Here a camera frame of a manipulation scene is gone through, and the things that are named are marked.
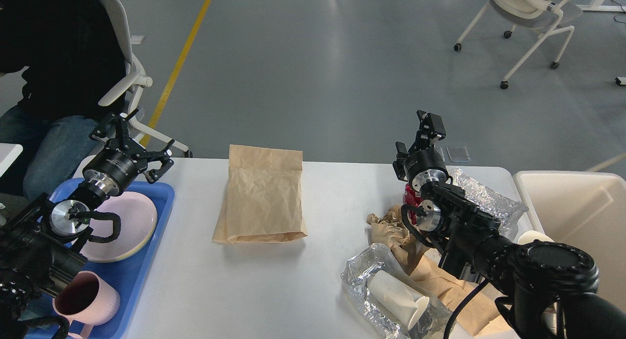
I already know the white paper cup upright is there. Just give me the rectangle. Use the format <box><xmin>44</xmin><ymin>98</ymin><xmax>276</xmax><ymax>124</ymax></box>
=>
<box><xmin>517</xmin><ymin>230</ymin><xmax>554</xmax><ymax>245</ymax></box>

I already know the white office chair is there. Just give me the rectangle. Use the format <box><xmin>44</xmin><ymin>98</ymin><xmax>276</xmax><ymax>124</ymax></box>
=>
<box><xmin>453</xmin><ymin>0</ymin><xmax>583</xmax><ymax>90</ymax></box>
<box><xmin>97</xmin><ymin>0</ymin><xmax>193</xmax><ymax>157</ymax></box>

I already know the pink ribbed mug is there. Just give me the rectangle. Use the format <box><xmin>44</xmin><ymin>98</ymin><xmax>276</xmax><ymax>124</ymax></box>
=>
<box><xmin>53</xmin><ymin>271</ymin><xmax>121</xmax><ymax>339</ymax></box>

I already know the foil tray front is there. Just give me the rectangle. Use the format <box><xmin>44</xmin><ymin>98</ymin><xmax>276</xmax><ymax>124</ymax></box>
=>
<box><xmin>341</xmin><ymin>243</ymin><xmax>451</xmax><ymax>339</ymax></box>

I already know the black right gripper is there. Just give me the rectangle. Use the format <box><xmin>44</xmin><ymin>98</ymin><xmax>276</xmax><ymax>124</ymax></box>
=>
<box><xmin>393</xmin><ymin>110</ymin><xmax>449</xmax><ymax>192</ymax></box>

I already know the clear floor plate right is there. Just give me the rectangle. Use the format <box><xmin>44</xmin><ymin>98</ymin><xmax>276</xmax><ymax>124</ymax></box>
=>
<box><xmin>446</xmin><ymin>145</ymin><xmax>471</xmax><ymax>163</ymax></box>

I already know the crumpled foil container back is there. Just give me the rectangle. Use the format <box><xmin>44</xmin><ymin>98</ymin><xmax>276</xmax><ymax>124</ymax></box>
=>
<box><xmin>450</xmin><ymin>168</ymin><xmax>528</xmax><ymax>241</ymax></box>

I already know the blue plastic tray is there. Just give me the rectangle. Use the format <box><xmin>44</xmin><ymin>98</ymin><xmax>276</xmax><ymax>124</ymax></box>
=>
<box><xmin>20</xmin><ymin>178</ymin><xmax>175</xmax><ymax>339</ymax></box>

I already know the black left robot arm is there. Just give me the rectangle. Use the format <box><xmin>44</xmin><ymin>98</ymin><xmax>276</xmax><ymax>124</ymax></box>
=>
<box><xmin>0</xmin><ymin>112</ymin><xmax>176</xmax><ymax>339</ymax></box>

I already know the crushed red soda can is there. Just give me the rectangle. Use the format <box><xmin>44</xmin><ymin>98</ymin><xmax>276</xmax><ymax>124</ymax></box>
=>
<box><xmin>403</xmin><ymin>183</ymin><xmax>422</xmax><ymax>225</ymax></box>

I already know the clear floor plate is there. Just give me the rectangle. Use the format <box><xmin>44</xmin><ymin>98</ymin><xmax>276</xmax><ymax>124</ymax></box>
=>
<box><xmin>435</xmin><ymin>146</ymin><xmax>447</xmax><ymax>162</ymax></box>
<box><xmin>446</xmin><ymin>145</ymin><xmax>471</xmax><ymax>163</ymax></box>

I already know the large brown paper bag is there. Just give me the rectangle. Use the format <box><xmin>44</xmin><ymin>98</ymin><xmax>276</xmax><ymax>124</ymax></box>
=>
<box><xmin>212</xmin><ymin>144</ymin><xmax>308</xmax><ymax>245</ymax></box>

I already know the white office chair left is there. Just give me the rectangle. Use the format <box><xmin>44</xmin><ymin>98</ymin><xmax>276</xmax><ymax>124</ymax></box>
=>
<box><xmin>97</xmin><ymin>0</ymin><xmax>193</xmax><ymax>157</ymax></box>

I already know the pink ceramic plate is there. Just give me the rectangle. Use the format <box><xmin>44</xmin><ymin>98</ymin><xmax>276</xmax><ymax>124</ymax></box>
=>
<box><xmin>81</xmin><ymin>191</ymin><xmax>158</xmax><ymax>263</ymax></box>

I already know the person in black hoodie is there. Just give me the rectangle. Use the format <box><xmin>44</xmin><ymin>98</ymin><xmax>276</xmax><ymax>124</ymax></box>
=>
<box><xmin>0</xmin><ymin>0</ymin><xmax>127</xmax><ymax>201</ymax></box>

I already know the white paper cup lying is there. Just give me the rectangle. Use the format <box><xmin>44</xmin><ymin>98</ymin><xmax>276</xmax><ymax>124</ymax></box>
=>
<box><xmin>367</xmin><ymin>270</ymin><xmax>430</xmax><ymax>330</ymax></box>

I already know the beige plastic bin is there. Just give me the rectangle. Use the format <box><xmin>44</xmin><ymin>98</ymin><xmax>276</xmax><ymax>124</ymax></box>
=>
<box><xmin>514</xmin><ymin>170</ymin><xmax>626</xmax><ymax>310</ymax></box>

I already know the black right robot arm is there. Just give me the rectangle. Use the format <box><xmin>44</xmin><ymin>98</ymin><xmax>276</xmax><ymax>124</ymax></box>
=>
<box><xmin>393</xmin><ymin>110</ymin><xmax>626</xmax><ymax>339</ymax></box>

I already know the clear floor plate left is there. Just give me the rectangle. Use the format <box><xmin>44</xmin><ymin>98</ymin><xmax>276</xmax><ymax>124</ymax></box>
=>
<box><xmin>435</xmin><ymin>146</ymin><xmax>447</xmax><ymax>162</ymax></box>

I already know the flat brown paper bag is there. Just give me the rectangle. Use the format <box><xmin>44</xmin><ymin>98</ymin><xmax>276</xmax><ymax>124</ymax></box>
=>
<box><xmin>410</xmin><ymin>249</ymin><xmax>517</xmax><ymax>339</ymax></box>

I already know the white office chair right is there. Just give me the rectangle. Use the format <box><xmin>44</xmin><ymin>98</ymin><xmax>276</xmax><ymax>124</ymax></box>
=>
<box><xmin>453</xmin><ymin>0</ymin><xmax>583</xmax><ymax>90</ymax></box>

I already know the white side table corner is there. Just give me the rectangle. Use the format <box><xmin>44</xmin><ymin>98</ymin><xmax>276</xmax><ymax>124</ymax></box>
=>
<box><xmin>0</xmin><ymin>143</ymin><xmax>23</xmax><ymax>177</ymax></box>

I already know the crumpled brown paper ball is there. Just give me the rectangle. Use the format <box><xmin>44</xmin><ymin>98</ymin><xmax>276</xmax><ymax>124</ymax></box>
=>
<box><xmin>366</xmin><ymin>204</ymin><xmax>419</xmax><ymax>273</ymax></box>

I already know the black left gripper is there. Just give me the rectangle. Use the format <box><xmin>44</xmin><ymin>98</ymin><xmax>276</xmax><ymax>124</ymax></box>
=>
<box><xmin>82</xmin><ymin>109</ymin><xmax>175</xmax><ymax>197</ymax></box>

